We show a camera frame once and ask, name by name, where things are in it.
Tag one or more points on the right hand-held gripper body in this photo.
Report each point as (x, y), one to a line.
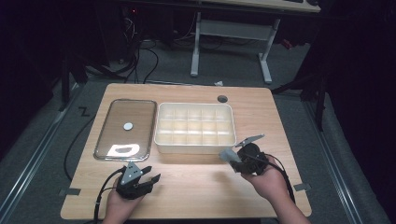
(253, 160)

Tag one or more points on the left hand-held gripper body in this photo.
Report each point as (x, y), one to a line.
(129, 182)

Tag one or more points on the white compartment storage box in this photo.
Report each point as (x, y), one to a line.
(194, 129)

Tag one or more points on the person's right hand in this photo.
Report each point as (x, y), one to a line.
(267, 183)

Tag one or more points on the person's left hand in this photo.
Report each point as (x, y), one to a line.
(120, 208)

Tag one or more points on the clear lid with metal rim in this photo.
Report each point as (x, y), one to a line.
(124, 137)

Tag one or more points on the grey tape piece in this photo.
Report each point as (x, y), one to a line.
(70, 192)
(302, 187)

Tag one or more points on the white paper scrap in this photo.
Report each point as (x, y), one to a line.
(219, 83)

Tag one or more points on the black metal stand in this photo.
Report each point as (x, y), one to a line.
(65, 81)
(319, 96)

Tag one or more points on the white-legged desk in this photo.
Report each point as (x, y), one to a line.
(232, 29)

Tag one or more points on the dark keyboard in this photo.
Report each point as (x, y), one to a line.
(294, 1)

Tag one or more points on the dark computer mouse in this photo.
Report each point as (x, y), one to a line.
(312, 2)

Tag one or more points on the metal floor rail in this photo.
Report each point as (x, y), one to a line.
(34, 152)
(333, 161)

